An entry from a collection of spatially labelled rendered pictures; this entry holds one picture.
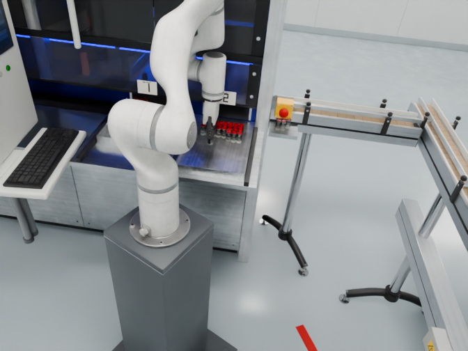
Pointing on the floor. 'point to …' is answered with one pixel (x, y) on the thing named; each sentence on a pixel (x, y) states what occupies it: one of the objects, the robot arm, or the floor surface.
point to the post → (263, 112)
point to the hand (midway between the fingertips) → (211, 131)
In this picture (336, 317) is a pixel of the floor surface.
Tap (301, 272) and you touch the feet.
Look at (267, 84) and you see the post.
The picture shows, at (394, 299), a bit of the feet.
